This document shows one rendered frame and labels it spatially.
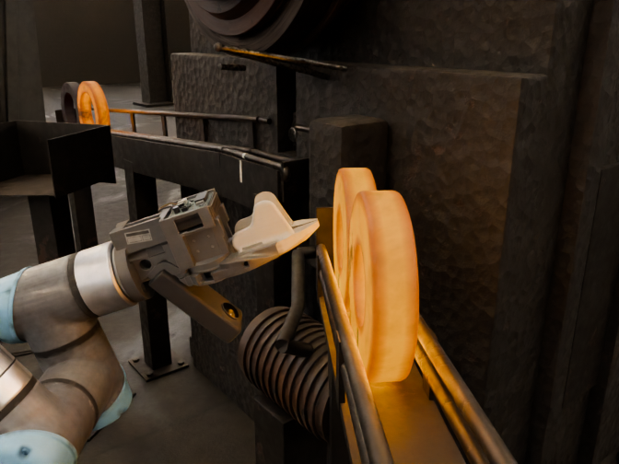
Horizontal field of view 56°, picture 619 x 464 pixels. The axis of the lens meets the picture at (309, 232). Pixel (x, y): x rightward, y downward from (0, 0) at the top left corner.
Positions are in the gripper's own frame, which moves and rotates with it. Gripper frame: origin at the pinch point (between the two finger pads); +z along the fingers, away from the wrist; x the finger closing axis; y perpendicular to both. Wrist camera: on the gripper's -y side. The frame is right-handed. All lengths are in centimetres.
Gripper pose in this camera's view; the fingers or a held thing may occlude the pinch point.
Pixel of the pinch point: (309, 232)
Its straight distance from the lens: 63.2
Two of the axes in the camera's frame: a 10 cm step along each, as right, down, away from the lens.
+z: 9.5, -3.1, -0.6
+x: -0.5, -3.3, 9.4
